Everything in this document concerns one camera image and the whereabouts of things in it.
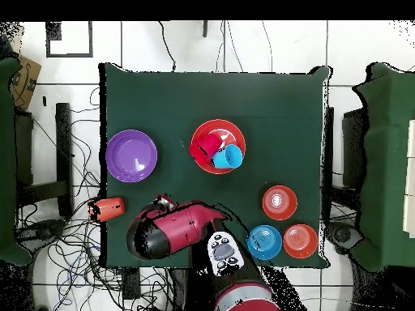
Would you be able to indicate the wide orange bowl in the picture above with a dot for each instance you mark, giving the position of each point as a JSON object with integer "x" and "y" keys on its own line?
{"x": 227, "y": 129}

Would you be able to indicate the grey chair base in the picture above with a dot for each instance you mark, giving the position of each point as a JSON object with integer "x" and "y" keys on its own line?
{"x": 343, "y": 234}

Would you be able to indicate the blue bowl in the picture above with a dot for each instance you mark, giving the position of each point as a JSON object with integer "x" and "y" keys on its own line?
{"x": 266, "y": 243}

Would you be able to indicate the green cloth side table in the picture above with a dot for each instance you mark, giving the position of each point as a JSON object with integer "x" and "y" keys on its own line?
{"x": 6, "y": 162}
{"x": 385, "y": 162}

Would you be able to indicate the blue cup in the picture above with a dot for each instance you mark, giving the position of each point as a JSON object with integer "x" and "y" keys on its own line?
{"x": 227, "y": 157}

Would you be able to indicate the black caster base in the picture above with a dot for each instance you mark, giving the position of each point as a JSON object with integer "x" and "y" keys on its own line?
{"x": 45, "y": 230}

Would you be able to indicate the black metal leg frame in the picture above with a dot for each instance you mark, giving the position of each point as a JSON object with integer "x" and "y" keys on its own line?
{"x": 64, "y": 145}

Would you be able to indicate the black power strip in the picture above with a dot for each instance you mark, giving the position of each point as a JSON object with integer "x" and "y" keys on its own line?
{"x": 131, "y": 285}

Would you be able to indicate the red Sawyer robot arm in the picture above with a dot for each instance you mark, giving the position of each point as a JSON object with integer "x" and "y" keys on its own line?
{"x": 181, "y": 226}

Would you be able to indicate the black square floor frame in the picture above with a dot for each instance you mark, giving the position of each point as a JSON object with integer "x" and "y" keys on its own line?
{"x": 69, "y": 56}

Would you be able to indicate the white boxes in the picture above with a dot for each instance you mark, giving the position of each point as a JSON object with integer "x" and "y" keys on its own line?
{"x": 411, "y": 175}

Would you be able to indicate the red cup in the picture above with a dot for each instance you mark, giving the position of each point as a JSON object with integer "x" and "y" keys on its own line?
{"x": 204, "y": 147}

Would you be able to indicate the small orange bowl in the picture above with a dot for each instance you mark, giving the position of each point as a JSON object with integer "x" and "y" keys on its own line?
{"x": 278, "y": 202}
{"x": 300, "y": 241}

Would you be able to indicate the cardboard box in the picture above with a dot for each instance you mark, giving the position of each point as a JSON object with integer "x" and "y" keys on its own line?
{"x": 26, "y": 84}

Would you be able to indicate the black chair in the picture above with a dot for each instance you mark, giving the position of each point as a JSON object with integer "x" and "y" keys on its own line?
{"x": 353, "y": 145}

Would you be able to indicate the orange cup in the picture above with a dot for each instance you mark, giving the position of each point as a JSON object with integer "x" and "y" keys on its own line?
{"x": 108, "y": 209}

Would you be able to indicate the purple bowl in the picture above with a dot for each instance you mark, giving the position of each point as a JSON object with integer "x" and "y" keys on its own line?
{"x": 129, "y": 155}

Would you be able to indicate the dark green tablecloth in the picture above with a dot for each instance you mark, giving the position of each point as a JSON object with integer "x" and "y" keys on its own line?
{"x": 162, "y": 97}

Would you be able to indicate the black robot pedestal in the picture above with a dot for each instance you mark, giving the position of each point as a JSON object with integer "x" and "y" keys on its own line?
{"x": 181, "y": 291}

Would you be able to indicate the black post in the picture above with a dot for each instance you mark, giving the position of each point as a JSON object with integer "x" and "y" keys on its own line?
{"x": 205, "y": 29}

